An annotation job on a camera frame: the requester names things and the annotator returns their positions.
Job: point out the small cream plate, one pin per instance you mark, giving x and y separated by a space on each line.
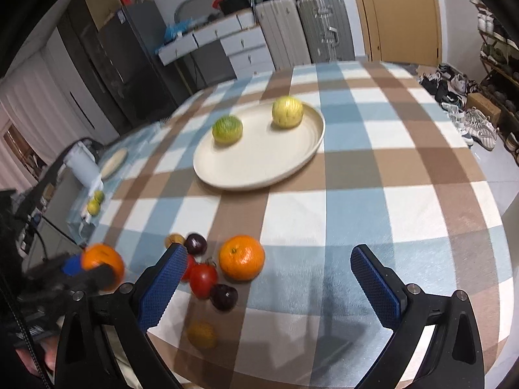
113 164

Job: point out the beige suitcase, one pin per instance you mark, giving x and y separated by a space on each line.
282 32

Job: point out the dark glossy wardrobe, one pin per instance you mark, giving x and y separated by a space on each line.
87 69

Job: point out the green striped melon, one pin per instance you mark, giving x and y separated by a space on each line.
227 129

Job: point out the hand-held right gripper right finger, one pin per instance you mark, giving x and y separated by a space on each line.
375 287

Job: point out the wooden door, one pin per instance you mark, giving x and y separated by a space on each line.
401 12

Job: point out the white container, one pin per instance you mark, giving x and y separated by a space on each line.
83 166

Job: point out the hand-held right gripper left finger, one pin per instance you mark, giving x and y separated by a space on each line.
162 287

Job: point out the blue plastic bag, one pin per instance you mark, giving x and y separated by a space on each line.
178 30

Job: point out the large cream plate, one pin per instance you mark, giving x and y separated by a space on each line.
263 158

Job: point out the pile of sneakers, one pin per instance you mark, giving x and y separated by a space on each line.
478 125

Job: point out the person's left hand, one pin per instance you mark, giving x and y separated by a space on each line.
44 356

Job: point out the tall cardboard box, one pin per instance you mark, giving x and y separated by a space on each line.
99 2

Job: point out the yellow green lemon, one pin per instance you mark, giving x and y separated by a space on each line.
93 207
99 196

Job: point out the row of assorted shoes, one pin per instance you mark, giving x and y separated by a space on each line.
488 22

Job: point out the white desk with drawers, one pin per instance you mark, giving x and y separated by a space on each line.
243 44

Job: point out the teal checked side cloth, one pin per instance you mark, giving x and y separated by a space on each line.
133 142

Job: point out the brown kiwi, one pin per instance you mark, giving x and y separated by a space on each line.
174 239
201 334

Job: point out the red tomato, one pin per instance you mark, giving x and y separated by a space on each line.
203 279
189 266

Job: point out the dark purple plum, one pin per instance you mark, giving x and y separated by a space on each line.
196 244
224 297

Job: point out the wooden shoe rack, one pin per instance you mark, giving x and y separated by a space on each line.
492 77

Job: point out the orange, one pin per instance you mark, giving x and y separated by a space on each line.
103 257
242 257

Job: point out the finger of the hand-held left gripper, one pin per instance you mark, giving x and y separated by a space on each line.
95 277
73 264

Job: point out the black refrigerator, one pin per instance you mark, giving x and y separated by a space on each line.
142 60

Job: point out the white pleated curtain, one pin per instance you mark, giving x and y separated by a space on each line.
40 101

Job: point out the silver suitcase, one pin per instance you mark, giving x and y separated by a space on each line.
324 28

